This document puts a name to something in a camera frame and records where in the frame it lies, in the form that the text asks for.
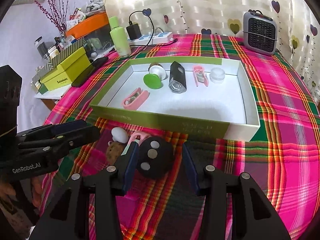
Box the chevron pattern box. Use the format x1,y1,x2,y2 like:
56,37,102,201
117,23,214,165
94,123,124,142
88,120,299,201
31,44,84,83

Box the white cream jar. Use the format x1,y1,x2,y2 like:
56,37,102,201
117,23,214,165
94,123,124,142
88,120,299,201
209,67,227,84

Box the pink clip with grey rings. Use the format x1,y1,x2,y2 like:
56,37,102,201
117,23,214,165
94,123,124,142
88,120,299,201
121,87,150,110

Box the thin black cable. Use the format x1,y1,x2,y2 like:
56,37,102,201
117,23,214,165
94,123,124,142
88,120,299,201
106,37,178,64

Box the black charger cable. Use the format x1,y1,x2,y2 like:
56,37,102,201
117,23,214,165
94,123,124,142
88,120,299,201
129,10,154,46

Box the black charger plug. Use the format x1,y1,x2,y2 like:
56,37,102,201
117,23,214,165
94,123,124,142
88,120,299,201
126,22,142,40

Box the yellow-green cardboard box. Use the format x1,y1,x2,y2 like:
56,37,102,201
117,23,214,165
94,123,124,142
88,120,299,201
40,47,94,92

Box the black disc with round holes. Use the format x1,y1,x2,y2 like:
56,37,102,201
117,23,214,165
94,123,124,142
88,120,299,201
138,136,175,180

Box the light green bottle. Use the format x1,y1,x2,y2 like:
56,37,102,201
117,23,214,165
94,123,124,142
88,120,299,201
109,16,132,57

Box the orange storage box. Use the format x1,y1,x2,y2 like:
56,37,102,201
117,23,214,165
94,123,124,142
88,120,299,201
65,12,110,39

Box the heart print curtain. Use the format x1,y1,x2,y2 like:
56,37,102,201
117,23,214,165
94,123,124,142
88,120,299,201
96,0,320,85

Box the pink plaid tablecloth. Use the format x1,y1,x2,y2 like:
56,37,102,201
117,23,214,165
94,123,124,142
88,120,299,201
37,34,320,240

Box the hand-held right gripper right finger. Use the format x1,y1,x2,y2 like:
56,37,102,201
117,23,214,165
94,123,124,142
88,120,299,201
182,143,293,240

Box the green and white cardboard box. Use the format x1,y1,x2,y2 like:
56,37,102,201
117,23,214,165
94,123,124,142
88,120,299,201
89,56,260,142

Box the black phone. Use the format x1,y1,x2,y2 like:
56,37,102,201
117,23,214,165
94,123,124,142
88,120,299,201
72,64,97,88

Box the white egg-shaped gadget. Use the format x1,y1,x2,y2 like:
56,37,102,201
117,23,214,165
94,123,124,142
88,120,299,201
111,127,129,144

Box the pile of small packets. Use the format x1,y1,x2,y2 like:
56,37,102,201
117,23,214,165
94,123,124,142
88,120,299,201
65,7,87,30

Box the white power strip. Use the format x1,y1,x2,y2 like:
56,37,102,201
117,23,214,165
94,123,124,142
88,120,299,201
127,31,173,46

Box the black bike light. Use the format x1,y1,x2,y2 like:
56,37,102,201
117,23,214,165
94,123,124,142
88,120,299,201
169,61,187,94

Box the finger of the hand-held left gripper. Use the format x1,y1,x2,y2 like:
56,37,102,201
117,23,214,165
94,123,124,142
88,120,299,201
16,119,87,143
19,126,101,156

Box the grey fan heater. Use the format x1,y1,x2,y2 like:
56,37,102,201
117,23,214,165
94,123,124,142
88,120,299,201
243,9,278,55

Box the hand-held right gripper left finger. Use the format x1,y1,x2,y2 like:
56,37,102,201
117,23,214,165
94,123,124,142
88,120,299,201
29,141,140,240

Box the dark glass jar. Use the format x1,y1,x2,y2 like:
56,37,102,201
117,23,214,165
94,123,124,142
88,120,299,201
35,37,49,58

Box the pink clip with grey pad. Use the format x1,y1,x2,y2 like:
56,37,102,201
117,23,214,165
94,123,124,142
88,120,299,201
122,131,152,157
192,65,209,87

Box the white board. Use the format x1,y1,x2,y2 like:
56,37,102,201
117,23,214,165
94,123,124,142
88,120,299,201
34,82,74,100

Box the purple decorative branches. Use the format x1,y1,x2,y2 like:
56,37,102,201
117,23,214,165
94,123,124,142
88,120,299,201
34,0,74,37

